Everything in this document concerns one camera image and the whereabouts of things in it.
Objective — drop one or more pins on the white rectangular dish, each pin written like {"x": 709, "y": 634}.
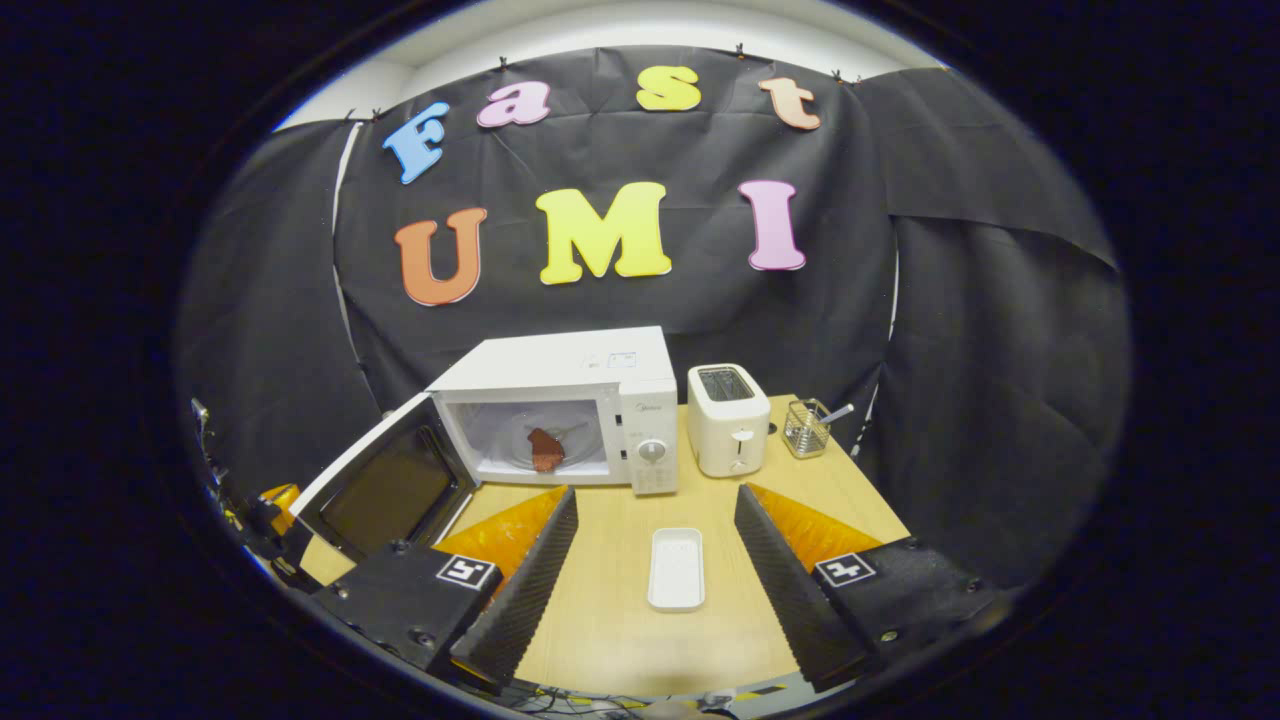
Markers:
{"x": 676, "y": 570}

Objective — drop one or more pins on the brown meat piece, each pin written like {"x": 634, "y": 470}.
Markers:
{"x": 546, "y": 450}

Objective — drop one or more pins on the black backdrop cloth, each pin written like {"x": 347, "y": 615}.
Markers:
{"x": 950, "y": 350}

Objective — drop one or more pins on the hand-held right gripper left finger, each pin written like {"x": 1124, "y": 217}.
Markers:
{"x": 525, "y": 595}

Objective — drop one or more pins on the white microwave oven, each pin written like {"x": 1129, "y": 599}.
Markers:
{"x": 560, "y": 375}

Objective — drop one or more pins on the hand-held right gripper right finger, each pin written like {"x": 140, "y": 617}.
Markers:
{"x": 790, "y": 595}

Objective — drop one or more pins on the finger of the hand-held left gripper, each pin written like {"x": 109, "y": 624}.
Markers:
{"x": 280, "y": 505}

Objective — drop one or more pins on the white toaster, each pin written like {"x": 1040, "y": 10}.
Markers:
{"x": 728, "y": 425}

